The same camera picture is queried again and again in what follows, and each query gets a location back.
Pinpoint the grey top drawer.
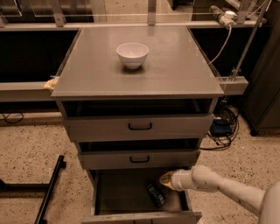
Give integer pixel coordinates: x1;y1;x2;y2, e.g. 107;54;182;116
62;100;214;142

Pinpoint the grey bottom drawer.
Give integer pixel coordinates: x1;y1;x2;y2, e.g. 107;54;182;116
81;168;202;224

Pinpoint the white power cable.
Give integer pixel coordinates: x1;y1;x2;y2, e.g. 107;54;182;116
207;24;233;66

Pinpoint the black cable on floor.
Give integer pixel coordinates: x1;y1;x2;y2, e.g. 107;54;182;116
0;112;25;124

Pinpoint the black top drawer handle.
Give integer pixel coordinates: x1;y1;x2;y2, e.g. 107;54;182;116
128;122;153;131

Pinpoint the grey middle drawer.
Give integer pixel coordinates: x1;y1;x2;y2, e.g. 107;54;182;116
78;139;200;170

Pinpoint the yellow tape scrap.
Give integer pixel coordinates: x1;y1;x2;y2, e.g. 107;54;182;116
44;76;60;91

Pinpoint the blue pepsi can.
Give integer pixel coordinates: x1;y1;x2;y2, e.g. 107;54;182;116
147;183;166;208

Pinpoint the grey horizontal rail beam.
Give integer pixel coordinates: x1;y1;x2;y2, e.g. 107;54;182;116
0;81;53;102

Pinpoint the grey drawer cabinet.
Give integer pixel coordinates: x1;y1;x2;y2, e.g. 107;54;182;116
51;25;225;224

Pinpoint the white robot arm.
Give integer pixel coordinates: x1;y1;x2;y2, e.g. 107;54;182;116
159;165;280;224

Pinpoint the black metal floor stand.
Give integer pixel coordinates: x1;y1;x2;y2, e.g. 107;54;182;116
0;155;67;224

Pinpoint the white power strip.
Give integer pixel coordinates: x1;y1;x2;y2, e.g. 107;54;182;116
209;5;237;28

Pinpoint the black drawer handle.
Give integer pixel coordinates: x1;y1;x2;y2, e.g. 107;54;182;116
129;156;150;164
128;122;153;131

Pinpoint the dark grey side cabinet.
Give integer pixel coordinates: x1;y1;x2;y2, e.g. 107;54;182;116
241;0;280;136

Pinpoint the blue box on floor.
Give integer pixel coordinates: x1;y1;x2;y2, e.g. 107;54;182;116
210;119;233;137

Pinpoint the black middle drawer handle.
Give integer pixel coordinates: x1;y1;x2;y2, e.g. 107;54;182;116
129;156;150;164

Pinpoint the metal diagonal rod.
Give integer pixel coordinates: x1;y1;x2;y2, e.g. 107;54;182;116
228;0;271;81

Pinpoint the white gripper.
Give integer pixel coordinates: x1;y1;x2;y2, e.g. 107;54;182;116
159;170;195;192

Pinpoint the black cable bundle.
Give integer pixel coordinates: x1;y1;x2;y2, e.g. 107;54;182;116
199;103;240;151

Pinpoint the white ceramic bowl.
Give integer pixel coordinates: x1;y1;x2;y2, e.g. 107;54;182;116
116;43;149;69

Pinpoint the grey drawer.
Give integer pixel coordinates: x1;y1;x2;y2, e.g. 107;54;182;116
62;100;214;142
81;168;202;224
78;139;200;170

